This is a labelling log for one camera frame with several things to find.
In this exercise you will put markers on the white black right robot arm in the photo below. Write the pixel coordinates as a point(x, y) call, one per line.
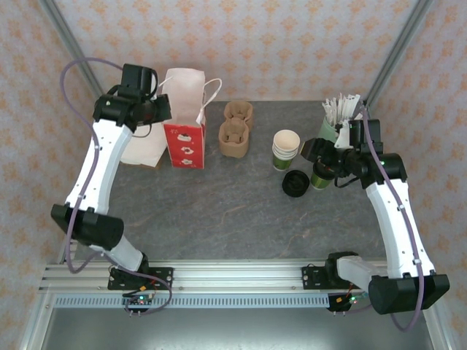
point(397, 226)

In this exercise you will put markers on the brown pulp cup carrier stack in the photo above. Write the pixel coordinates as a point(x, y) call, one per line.
point(233, 154)

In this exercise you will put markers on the mint green straw holder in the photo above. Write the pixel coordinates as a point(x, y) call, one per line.
point(328, 131)

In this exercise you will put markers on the black plastic lid stack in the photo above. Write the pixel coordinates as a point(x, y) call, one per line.
point(295, 184)

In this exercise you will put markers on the grey metal sheet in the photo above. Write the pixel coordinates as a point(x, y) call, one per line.
point(237, 331)

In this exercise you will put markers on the small circuit board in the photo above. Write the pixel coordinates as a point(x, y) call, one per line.
point(140, 299)
point(352, 299)

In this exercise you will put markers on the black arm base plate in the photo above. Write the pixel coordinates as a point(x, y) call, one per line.
point(164, 279)
point(310, 279)

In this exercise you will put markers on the wide aluminium mounting rail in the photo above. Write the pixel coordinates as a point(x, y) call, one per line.
point(237, 277)

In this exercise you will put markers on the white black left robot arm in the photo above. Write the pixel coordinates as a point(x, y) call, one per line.
point(98, 164)

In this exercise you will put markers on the white paper napkin stack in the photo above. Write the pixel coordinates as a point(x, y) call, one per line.
point(146, 149)

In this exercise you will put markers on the red white paper gift bag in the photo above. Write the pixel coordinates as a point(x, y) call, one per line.
point(184, 146)

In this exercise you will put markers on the aluminium frame post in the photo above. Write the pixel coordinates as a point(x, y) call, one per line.
point(397, 47)
point(62, 33)

